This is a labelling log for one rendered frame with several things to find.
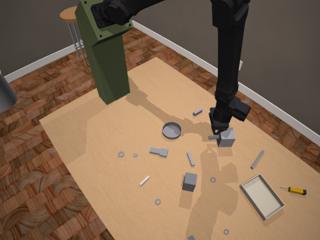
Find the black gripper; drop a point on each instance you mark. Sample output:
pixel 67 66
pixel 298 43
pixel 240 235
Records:
pixel 215 119

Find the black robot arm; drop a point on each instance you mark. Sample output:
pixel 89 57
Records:
pixel 229 16

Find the white open rectangular tray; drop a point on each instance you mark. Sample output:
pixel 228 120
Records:
pixel 262 197

